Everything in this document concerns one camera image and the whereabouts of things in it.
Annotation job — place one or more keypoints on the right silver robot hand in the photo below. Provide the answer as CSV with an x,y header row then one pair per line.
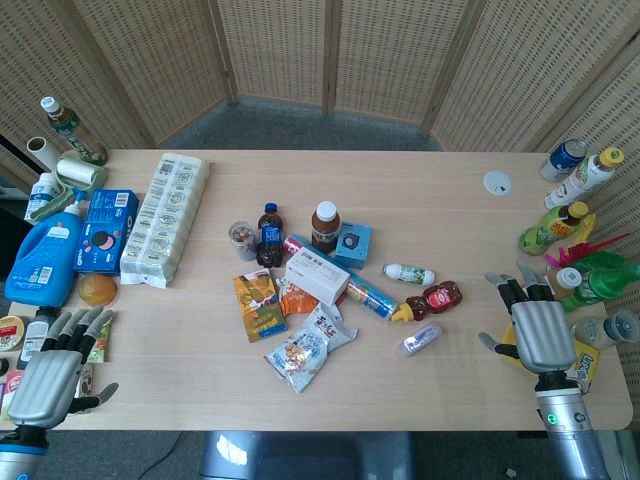
x,y
542,335

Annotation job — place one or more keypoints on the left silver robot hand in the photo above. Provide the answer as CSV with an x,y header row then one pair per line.
x,y
42,382

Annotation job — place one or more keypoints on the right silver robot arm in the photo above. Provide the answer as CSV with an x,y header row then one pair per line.
x,y
567,430

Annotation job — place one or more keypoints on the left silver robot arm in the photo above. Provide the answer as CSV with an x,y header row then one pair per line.
x,y
20,452

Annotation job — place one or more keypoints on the dark bottle black cap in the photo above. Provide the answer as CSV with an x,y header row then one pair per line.
x,y
35,332

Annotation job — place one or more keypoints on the beige bottle white cap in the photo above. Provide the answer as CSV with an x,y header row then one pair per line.
x,y
562,281

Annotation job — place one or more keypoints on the clear bottle grey cap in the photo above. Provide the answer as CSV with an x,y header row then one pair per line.
x,y
605,327

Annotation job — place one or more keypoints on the green soda bottle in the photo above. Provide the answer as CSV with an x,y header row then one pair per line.
x,y
597,286

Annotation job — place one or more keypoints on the green yellow drink bottle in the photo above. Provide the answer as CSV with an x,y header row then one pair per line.
x,y
550,227

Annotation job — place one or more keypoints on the honey bear bottle yellow cap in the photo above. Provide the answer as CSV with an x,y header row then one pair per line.
x,y
430,301

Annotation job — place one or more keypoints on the small white green-label bottle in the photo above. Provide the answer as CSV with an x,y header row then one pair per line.
x,y
410,274

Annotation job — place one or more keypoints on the white bottle yellow cap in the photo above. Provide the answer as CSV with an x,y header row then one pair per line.
x,y
582,177

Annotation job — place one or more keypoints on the blue cap water bottle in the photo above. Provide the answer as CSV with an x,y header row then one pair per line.
x,y
562,160

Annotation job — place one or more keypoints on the small white blue-label bottle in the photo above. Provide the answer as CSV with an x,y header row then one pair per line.
x,y
40,195

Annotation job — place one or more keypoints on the brown bottle white cap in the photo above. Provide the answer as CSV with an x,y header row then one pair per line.
x,y
325,227

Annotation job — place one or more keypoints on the green tea bottle white cap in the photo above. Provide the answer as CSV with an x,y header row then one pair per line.
x,y
75,132

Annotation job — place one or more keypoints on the dark cola bottle blue cap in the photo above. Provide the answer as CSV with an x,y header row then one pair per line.
x,y
270,240

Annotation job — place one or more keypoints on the pink small packet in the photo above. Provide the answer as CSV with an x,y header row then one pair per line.
x,y
10,392

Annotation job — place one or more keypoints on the yellow Lipton tea box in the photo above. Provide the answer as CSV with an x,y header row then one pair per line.
x,y
582,365

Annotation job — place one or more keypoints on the green snack stick packet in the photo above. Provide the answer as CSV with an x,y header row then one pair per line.
x,y
100,340

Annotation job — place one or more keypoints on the pink green feather duster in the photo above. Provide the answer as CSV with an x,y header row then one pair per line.
x,y
590,255

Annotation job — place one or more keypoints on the clear plastic wrapped item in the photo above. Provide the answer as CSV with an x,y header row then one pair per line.
x,y
421,339

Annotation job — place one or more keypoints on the blue detergent jug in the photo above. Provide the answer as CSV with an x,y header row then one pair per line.
x,y
42,260

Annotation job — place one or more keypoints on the white round table grommet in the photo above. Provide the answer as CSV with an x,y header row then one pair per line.
x,y
498,181

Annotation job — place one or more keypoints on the blue Oreo cookie box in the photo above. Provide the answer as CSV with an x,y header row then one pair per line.
x,y
105,232

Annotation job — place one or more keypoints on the blue red chips tube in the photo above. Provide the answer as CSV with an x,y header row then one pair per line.
x,y
370,297

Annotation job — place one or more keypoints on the green lint roller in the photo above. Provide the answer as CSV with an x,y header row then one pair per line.
x,y
75,182

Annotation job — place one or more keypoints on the long white tissue pack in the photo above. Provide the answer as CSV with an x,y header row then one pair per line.
x,y
165,220

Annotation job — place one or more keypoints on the small blue box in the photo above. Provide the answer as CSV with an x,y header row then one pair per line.
x,y
354,245

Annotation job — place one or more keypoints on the yellow blue snack packet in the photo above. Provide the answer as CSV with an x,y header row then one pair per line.
x,y
257,305

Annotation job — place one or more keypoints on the cardboard tube roll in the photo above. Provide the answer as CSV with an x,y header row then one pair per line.
x,y
42,151

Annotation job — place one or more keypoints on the white blue snack bag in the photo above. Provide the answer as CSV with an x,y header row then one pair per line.
x,y
310,350

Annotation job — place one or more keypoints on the white rectangular carton box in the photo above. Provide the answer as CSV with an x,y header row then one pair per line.
x,y
315,274

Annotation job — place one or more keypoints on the clear cup of nuts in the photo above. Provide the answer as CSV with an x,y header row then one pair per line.
x,y
242,241

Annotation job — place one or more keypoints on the orange snack packet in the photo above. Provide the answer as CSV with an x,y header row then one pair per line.
x,y
296,301

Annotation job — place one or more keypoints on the black office chair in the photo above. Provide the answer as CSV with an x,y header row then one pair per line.
x,y
305,455

